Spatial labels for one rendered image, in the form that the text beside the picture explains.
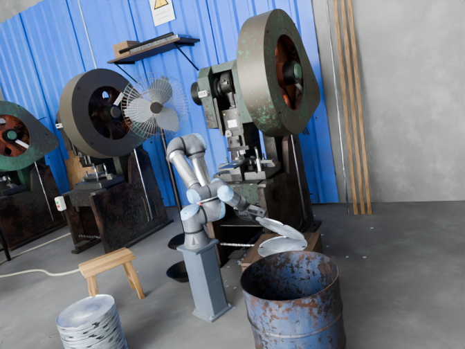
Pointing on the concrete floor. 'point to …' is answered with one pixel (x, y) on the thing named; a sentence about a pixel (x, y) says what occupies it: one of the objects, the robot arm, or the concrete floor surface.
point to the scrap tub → (294, 301)
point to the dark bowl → (178, 272)
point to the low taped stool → (117, 258)
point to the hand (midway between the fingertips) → (264, 219)
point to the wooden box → (315, 244)
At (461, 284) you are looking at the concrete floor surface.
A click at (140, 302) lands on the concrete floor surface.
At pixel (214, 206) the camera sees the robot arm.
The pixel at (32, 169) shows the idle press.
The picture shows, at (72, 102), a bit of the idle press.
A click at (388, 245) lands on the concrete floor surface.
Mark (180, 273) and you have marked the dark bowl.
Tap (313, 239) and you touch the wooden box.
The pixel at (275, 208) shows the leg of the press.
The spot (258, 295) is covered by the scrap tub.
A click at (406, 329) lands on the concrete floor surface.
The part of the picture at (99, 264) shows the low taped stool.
